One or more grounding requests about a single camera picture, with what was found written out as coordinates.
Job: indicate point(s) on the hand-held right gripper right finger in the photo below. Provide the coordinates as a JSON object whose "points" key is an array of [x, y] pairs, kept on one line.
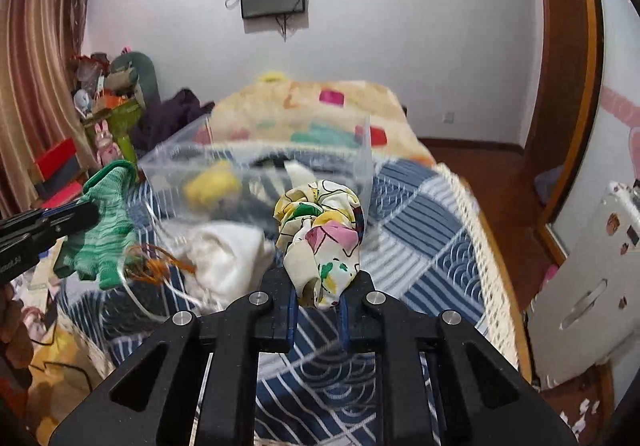
{"points": [[343, 326]]}

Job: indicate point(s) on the yellow cloth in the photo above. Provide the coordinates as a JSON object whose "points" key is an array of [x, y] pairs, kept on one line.
{"points": [[65, 376]]}

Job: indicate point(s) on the green knitted glove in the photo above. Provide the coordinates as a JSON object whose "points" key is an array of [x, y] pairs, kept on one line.
{"points": [[105, 231]]}

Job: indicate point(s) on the striped brown curtain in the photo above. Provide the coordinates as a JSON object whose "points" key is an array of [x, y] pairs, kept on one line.
{"points": [[35, 76]]}

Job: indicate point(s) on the colourful printed white cloth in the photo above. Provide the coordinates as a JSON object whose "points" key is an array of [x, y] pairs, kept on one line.
{"points": [[320, 246]]}

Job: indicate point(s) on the white folding board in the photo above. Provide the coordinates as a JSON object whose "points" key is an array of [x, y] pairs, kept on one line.
{"points": [[585, 286]]}

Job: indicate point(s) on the beige printed blanket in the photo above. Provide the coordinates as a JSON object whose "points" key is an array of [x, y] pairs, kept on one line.
{"points": [[310, 118]]}

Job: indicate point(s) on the red box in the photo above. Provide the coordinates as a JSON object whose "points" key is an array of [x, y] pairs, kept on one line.
{"points": [[55, 161]]}

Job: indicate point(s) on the wooden door frame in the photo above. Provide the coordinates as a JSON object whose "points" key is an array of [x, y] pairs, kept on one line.
{"points": [[565, 76]]}

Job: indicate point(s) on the yellow plush toy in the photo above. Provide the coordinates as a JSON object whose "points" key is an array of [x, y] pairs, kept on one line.
{"points": [[210, 186]]}

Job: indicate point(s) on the green dinosaur plush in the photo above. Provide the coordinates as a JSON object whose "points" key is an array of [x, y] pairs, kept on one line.
{"points": [[140, 76]]}

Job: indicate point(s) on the blue patchwork quilt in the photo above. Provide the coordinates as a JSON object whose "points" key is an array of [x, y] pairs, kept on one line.
{"points": [[425, 236]]}

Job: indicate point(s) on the pink rabbit toy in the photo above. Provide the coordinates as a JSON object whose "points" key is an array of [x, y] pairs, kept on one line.
{"points": [[105, 146]]}

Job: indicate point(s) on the dark purple clothing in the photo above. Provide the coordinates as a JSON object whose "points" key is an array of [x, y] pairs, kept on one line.
{"points": [[170, 121]]}

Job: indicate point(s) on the green plastic stool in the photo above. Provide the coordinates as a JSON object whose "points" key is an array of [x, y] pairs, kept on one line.
{"points": [[122, 118]]}

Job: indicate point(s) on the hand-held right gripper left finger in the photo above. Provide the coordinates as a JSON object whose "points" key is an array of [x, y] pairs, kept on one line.
{"points": [[291, 322]]}

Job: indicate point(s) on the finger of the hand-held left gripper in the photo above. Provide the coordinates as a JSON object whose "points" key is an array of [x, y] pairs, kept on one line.
{"points": [[35, 238], [75, 214]]}

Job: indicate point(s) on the clear plastic storage box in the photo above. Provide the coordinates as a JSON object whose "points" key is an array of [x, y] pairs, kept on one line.
{"points": [[300, 161]]}

